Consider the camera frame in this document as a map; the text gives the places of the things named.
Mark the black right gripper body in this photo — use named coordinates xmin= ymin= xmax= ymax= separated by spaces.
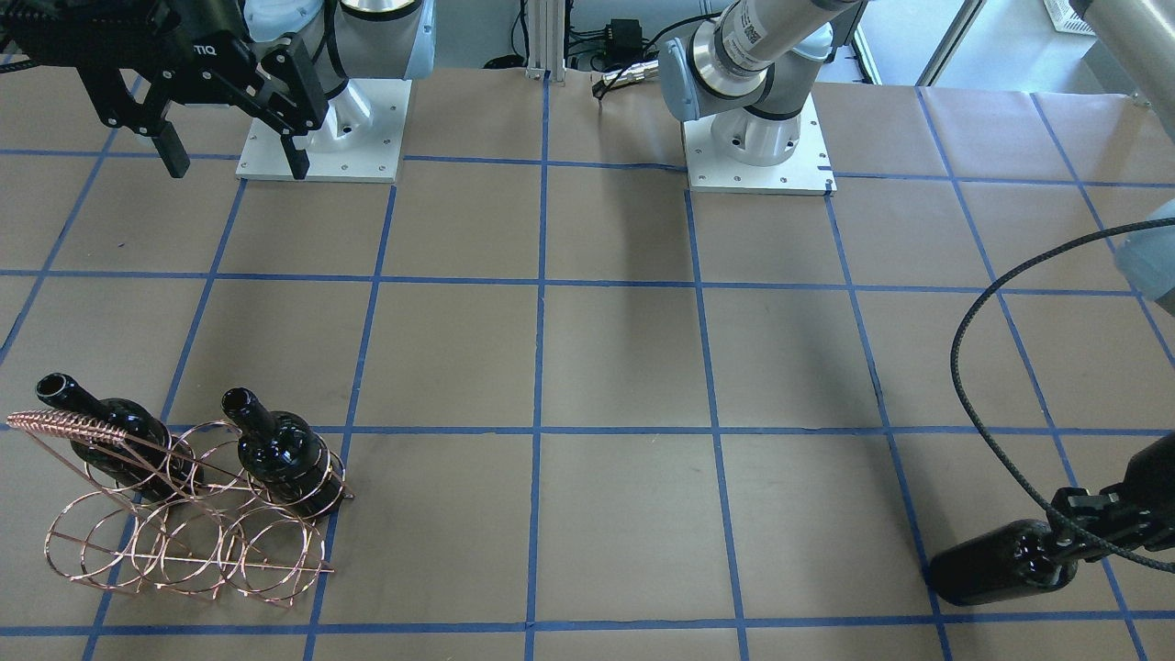
xmin=4 ymin=1 xmax=327 ymax=134

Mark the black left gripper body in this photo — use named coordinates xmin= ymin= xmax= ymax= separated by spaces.
xmin=1052 ymin=432 xmax=1174 ymax=552

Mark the black wine bottle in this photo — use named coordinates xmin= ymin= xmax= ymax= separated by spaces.
xmin=927 ymin=520 xmax=1079 ymax=607
xmin=221 ymin=387 xmax=344 ymax=520
xmin=35 ymin=373 xmax=197 ymax=503

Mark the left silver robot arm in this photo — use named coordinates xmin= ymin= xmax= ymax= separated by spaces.
xmin=659 ymin=1 xmax=1171 ymax=573

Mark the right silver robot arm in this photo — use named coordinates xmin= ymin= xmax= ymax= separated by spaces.
xmin=4 ymin=1 xmax=436 ymax=184

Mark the black power brick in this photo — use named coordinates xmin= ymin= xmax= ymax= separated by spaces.
xmin=604 ymin=18 xmax=643 ymax=67

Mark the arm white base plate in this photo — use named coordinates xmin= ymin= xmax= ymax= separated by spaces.
xmin=236 ymin=79 xmax=412 ymax=186
xmin=682 ymin=95 xmax=838 ymax=196

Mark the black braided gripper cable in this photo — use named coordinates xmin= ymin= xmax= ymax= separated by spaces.
xmin=951 ymin=218 xmax=1175 ymax=564

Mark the aluminium frame post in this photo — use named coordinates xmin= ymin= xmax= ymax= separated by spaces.
xmin=523 ymin=0 xmax=570 ymax=86

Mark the copper wire wine basket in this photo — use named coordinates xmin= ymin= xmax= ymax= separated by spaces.
xmin=6 ymin=409 xmax=333 ymax=611

